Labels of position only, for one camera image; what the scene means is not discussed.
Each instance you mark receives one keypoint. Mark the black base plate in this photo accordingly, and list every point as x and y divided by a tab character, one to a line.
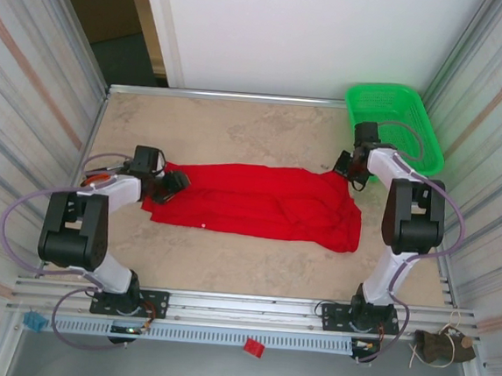
332	316
157	305

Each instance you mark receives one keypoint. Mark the small blue plastic block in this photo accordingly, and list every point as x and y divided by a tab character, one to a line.
34	322

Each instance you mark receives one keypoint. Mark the beige door frame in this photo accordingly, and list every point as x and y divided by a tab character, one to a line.
148	25

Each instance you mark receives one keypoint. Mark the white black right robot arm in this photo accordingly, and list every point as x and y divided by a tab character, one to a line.
411	219

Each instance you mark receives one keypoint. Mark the small circuit board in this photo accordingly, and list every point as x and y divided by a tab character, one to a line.
128	330
365	345

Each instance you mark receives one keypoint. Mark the brown cloth bag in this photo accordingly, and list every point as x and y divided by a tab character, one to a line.
439	349

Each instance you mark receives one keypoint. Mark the red t-shirt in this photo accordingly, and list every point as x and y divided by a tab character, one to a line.
254	206

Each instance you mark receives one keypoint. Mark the wide aluminium mounting rail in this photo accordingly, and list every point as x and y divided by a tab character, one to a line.
245	304

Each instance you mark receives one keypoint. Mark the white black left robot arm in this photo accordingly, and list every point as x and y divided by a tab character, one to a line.
118	194

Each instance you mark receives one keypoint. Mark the small red plastic block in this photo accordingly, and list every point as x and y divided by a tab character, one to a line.
254	348

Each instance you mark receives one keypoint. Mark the thin aluminium table rail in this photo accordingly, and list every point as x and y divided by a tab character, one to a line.
219	94

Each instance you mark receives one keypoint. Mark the green plastic basket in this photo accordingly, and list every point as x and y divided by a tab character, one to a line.
399	104

